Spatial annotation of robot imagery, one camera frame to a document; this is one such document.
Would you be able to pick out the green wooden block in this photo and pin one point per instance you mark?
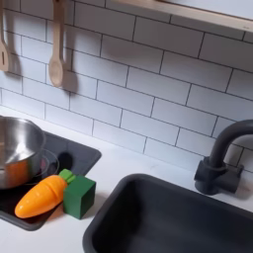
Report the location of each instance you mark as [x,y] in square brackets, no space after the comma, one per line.
[77,199]

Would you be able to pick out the wooden spoon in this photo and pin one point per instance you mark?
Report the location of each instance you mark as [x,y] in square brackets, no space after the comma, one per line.
[57,66]

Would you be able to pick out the steel pot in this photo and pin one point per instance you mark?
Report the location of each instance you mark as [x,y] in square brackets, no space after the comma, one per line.
[19,151]

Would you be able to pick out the orange toy carrot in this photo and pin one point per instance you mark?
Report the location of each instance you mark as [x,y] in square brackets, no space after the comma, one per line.
[39,199]

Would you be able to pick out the black toy stove top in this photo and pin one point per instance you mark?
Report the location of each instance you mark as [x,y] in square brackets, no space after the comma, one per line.
[79,154]

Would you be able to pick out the dark grey tap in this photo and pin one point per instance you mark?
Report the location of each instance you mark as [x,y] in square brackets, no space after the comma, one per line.
[214,174]

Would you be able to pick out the dark grey sink basin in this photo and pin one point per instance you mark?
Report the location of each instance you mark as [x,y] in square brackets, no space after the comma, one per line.
[171,220]

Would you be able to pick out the wooden shelf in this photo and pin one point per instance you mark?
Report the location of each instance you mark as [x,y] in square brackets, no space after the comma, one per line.
[184,11]

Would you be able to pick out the wooden slotted spatula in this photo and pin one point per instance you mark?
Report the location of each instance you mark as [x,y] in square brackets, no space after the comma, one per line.
[4,56]

